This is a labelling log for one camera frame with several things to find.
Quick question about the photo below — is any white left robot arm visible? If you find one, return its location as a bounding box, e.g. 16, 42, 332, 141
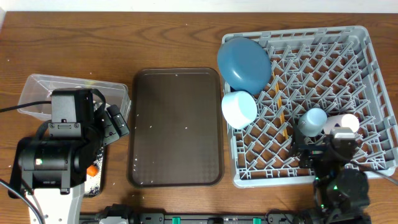
12, 88, 129, 223

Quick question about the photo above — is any large blue plate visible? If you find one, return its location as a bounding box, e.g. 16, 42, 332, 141
217, 37, 272, 95

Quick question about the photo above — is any grey dishwasher rack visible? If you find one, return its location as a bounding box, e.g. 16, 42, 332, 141
227, 26, 397, 189

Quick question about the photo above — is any black plastic bin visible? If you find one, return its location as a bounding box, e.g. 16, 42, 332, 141
9, 137, 106, 197

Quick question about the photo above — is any light blue rice bowl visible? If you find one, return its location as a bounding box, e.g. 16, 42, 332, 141
221, 91, 257, 129

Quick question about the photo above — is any pink cup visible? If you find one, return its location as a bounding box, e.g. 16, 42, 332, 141
323, 114, 359, 134

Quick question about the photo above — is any brown serving tray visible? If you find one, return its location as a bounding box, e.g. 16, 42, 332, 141
127, 67, 224, 188

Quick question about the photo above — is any orange carrot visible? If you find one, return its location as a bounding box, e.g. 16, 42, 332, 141
86, 165, 99, 177

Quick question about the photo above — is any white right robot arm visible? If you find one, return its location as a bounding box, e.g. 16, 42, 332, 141
289, 124, 371, 223

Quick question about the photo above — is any light blue cup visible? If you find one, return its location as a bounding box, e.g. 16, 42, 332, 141
297, 108, 327, 137

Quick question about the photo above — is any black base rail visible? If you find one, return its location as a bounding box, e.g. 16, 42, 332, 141
78, 204, 300, 224

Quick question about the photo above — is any wooden chopstick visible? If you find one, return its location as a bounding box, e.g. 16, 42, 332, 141
272, 72, 289, 141

